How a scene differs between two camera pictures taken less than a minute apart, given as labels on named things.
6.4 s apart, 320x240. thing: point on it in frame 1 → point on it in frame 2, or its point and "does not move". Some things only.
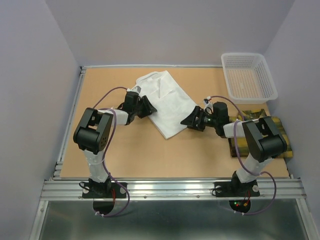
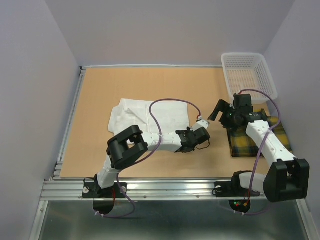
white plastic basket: (248, 78) does not move
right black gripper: (190, 120) → (221, 106)
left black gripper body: (135, 109) → (188, 130)
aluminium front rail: (164, 190) does not move
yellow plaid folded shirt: (242, 144) does not move
